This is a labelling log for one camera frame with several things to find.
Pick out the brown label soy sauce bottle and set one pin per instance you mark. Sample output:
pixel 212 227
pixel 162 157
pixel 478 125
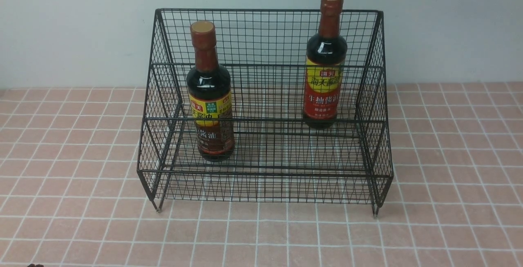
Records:
pixel 210 96

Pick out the red label soy sauce bottle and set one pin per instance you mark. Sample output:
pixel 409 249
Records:
pixel 325 54

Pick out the black wire mesh shelf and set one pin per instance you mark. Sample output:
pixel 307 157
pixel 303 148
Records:
pixel 277 157

